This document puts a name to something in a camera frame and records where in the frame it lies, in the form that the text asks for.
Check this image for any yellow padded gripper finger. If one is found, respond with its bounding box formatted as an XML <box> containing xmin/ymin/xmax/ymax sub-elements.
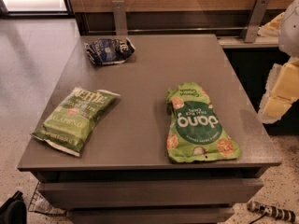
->
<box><xmin>258</xmin><ymin>12</ymin><xmax>284</xmax><ymax>37</ymax></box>
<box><xmin>258</xmin><ymin>57</ymin><xmax>299</xmax><ymax>124</ymax></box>

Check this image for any blue chip bag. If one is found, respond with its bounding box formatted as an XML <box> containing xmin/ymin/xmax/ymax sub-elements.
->
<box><xmin>84</xmin><ymin>37</ymin><xmax>135</xmax><ymax>66</ymax></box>

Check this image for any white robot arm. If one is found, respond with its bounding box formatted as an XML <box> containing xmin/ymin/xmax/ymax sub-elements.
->
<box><xmin>258</xmin><ymin>0</ymin><xmax>299</xmax><ymax>124</ymax></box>

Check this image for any green Dang rice chips bag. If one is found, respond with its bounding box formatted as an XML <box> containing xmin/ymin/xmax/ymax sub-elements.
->
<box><xmin>166</xmin><ymin>82</ymin><xmax>241</xmax><ymax>163</ymax></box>

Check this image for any green jalapeno Kettle chip bag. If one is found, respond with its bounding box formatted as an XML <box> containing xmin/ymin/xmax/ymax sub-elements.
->
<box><xmin>32</xmin><ymin>87</ymin><xmax>120</xmax><ymax>157</ymax></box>

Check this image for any black bag on floor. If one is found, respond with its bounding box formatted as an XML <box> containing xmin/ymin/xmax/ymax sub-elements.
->
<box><xmin>0</xmin><ymin>191</ymin><xmax>27</xmax><ymax>224</ymax></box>

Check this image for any black white striped pole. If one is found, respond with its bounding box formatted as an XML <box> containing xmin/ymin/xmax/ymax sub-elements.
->
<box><xmin>247</xmin><ymin>201</ymin><xmax>299</xmax><ymax>224</ymax></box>

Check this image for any grey table drawer unit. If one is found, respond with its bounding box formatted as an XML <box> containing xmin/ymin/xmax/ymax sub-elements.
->
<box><xmin>19</xmin><ymin>35</ymin><xmax>280</xmax><ymax>224</ymax></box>

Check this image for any right metal wall bracket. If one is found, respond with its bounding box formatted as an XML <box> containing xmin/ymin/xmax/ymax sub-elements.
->
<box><xmin>240</xmin><ymin>0</ymin><xmax>270</xmax><ymax>43</ymax></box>

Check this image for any metal wall bracket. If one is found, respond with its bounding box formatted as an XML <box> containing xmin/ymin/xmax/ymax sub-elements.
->
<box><xmin>112</xmin><ymin>0</ymin><xmax>128</xmax><ymax>35</ymax></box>
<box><xmin>240</xmin><ymin>0</ymin><xmax>270</xmax><ymax>43</ymax></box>

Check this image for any left metal wall bracket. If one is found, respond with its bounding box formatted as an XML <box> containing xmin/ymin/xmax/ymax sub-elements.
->
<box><xmin>112</xmin><ymin>0</ymin><xmax>128</xmax><ymax>35</ymax></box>

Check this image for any horizontal metal rail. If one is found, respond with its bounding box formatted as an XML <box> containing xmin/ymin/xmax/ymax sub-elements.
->
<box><xmin>86</xmin><ymin>27</ymin><xmax>247</xmax><ymax>35</ymax></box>

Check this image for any wire basket under table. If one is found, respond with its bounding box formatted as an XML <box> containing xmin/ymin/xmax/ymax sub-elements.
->
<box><xmin>28</xmin><ymin>183</ymin><xmax>66</xmax><ymax>217</ymax></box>

